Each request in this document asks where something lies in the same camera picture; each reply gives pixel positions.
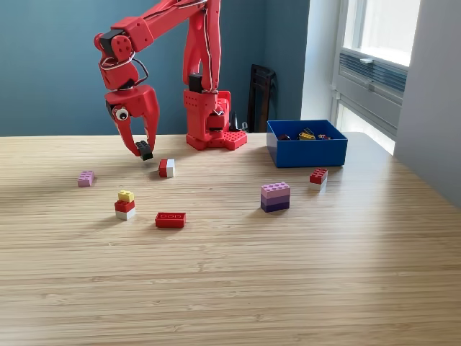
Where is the white framed window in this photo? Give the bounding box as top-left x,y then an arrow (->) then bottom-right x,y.
334,0 -> 422,145

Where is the black chair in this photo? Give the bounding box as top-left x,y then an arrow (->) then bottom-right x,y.
247,63 -> 279,133

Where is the black lego brick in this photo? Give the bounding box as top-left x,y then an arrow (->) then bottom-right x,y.
135,139 -> 155,161

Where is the grey window vent grille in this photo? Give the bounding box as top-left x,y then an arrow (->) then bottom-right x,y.
338,50 -> 410,95

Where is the pink lego brick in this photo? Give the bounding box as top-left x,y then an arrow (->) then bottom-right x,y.
77,170 -> 97,188

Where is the yellow red white lego stack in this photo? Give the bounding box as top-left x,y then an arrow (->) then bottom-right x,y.
115,190 -> 137,221

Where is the blue plastic bin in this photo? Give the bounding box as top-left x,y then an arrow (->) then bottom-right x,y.
266,120 -> 349,169

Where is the pink and purple lego stack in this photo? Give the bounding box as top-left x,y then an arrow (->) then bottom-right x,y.
260,182 -> 291,213

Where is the red and white lego brick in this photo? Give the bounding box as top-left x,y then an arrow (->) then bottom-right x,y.
158,159 -> 176,179
308,167 -> 329,191

